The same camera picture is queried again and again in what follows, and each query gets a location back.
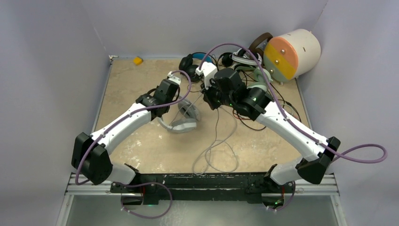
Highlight white grey headphones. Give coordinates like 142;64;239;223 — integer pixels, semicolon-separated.
157;99;201;134

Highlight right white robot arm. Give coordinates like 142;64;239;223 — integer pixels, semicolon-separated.
196;67;341;192

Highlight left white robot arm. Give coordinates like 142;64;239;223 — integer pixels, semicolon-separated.
71;76;181;193

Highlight small black on-ear headphones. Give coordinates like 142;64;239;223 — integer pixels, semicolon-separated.
215;52;235;80

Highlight black blue headphones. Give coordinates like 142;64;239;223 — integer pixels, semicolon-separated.
178;52;206;83

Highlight mint green headphones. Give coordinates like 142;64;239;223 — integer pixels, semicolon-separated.
232;64;273;92

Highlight white black headphones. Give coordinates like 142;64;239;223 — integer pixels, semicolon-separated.
231;48;263;66

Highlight brown headphones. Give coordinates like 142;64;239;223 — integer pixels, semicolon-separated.
248;32;273;58

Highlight small yellow block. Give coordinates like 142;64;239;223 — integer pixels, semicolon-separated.
132;56;144;65

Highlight round pastel drawer cabinet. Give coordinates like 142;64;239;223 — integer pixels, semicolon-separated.
263;29;321;82

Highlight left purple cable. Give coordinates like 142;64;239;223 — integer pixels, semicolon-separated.
74;70;174;219

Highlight purple cable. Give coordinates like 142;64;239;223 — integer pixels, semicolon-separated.
74;70;174;219
198;43;388;213

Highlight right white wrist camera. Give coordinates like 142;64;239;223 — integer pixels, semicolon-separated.
195;62;217;89

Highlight dark brown headphone cable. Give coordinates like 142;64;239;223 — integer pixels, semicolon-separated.
232;72;303;132

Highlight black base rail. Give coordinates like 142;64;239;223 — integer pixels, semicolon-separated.
64;165;339;207

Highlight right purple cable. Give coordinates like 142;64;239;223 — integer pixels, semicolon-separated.
198;43;388;213

